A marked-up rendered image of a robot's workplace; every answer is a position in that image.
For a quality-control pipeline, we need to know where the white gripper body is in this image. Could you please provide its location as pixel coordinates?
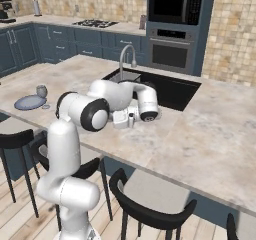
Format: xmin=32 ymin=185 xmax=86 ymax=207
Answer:
xmin=112 ymin=110 xmax=137 ymax=130

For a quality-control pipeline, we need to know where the clear wine glass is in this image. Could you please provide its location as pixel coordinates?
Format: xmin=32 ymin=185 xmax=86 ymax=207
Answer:
xmin=35 ymin=84 xmax=51 ymax=111

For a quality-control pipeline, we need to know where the blue-grey round plate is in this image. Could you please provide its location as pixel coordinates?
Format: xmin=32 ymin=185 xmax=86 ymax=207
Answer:
xmin=13 ymin=94 xmax=48 ymax=111

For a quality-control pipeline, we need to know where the black sink basin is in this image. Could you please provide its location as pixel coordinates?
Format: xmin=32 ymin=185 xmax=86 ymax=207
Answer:
xmin=101 ymin=67 xmax=203 ymax=113

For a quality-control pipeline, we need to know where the silver curved tap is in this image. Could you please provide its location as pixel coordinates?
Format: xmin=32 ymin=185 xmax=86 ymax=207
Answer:
xmin=118 ymin=44 xmax=138 ymax=82

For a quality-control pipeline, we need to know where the steel built-in oven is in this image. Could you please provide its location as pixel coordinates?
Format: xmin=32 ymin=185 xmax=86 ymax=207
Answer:
xmin=146 ymin=26 xmax=198 ymax=75

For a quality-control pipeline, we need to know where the blue lower cupboard run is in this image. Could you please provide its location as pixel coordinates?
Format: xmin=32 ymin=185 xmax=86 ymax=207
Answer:
xmin=0 ymin=22 xmax=148 ymax=79

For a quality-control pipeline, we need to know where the black gas hob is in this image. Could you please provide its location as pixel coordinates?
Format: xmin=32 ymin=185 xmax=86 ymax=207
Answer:
xmin=72 ymin=18 xmax=120 ymax=29

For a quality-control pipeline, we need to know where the small grey box grater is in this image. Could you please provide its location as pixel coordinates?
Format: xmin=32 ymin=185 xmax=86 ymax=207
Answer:
xmin=138 ymin=14 xmax=147 ymax=31

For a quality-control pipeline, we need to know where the blue island base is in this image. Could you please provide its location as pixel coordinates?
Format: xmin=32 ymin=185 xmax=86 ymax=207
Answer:
xmin=0 ymin=111 xmax=256 ymax=232

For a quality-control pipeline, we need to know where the black built-in microwave oven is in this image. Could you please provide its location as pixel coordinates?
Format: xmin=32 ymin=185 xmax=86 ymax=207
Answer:
xmin=147 ymin=0 xmax=204 ymax=26

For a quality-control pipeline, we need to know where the blue tall oven cabinet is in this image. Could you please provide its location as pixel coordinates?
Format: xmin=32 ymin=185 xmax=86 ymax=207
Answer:
xmin=145 ymin=0 xmax=218 ymax=78

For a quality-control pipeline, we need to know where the black coffee machine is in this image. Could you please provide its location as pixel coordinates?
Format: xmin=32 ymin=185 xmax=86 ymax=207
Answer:
xmin=0 ymin=1 xmax=17 ymax=24

